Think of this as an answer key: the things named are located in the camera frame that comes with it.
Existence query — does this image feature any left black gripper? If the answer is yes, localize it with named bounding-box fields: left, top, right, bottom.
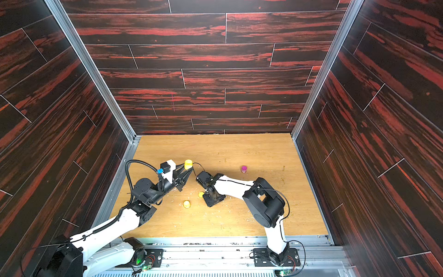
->
left=147, top=163, right=191, bottom=207

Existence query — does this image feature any yellow paint jar front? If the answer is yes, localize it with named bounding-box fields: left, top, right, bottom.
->
left=183, top=159, right=193, bottom=170

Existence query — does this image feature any yellow paint jar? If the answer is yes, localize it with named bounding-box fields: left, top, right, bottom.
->
left=183, top=159, right=193, bottom=170
left=183, top=200, right=191, bottom=209

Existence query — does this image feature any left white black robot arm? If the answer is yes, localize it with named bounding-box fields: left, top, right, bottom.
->
left=30, top=159, right=193, bottom=277

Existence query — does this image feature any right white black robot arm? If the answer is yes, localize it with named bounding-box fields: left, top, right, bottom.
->
left=196, top=171, right=290, bottom=265

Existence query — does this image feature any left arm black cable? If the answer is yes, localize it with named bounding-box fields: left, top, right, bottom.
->
left=90, top=159, right=160, bottom=236

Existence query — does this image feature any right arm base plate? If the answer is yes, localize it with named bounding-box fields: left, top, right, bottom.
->
left=250, top=248, right=301, bottom=267

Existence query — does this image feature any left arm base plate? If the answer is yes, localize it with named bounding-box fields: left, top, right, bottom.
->
left=117, top=249, right=164, bottom=270

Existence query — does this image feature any left aluminium corner post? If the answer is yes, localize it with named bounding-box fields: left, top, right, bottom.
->
left=45, top=0, right=140, bottom=144

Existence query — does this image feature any aluminium corner post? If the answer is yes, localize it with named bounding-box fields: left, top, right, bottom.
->
left=45, top=0, right=140, bottom=144
left=291, top=0, right=364, bottom=145

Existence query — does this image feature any right aluminium corner post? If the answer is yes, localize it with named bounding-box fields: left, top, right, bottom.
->
left=291, top=0, right=364, bottom=145

